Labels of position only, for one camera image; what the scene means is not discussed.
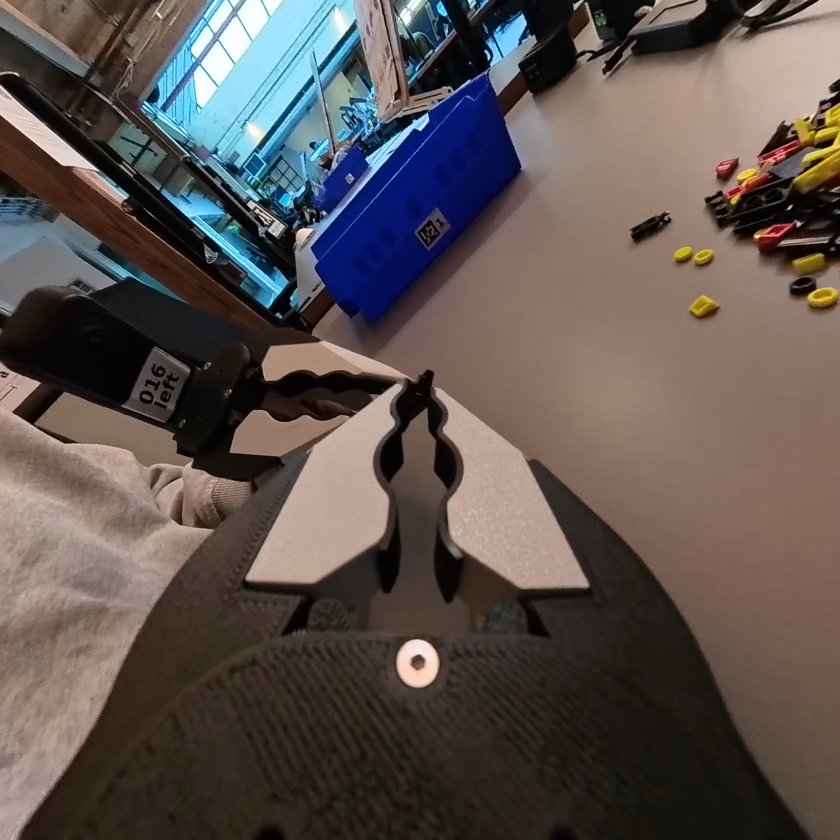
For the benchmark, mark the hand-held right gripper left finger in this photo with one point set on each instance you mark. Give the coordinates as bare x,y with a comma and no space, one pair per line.
321,518

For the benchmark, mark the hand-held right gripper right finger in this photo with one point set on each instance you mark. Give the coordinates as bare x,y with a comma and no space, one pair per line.
512,518

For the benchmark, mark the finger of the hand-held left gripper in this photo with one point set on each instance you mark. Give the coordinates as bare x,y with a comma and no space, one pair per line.
321,359
282,433

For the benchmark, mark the black and red lego assembly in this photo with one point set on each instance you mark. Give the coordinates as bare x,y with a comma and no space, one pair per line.
420,388

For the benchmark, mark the person's left forearm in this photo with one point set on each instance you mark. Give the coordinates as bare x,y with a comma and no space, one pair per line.
197,495

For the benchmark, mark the yellow wedge lego piece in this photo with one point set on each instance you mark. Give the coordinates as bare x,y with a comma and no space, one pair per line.
695,308

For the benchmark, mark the black lego connector piece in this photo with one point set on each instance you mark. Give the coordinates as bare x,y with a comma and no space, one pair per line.
646,228

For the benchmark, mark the yellow lego brick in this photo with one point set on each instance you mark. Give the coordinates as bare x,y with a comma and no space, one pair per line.
808,264

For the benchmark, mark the red wedge lego piece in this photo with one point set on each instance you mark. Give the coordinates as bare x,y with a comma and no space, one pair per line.
727,168

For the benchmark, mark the pile of lego pieces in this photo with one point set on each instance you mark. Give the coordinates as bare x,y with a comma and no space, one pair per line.
781,187

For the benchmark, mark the white framed marker sign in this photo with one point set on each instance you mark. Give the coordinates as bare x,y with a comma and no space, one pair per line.
8,392

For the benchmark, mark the wooden beam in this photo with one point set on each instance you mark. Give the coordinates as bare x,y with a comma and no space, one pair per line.
131,237

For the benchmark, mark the large blue plastic bin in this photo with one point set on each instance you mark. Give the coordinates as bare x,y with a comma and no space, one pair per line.
380,256

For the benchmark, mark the small blue plastic bin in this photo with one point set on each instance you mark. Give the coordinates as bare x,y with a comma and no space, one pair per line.
348,167

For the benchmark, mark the white paper sheet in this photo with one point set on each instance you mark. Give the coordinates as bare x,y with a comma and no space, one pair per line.
39,128

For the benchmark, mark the black box device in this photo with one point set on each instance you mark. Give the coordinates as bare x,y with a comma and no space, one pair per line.
548,62

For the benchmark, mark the black box with green label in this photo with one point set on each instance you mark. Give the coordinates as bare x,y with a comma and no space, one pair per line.
607,12

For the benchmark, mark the dark flat device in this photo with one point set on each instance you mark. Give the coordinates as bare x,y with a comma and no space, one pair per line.
676,26

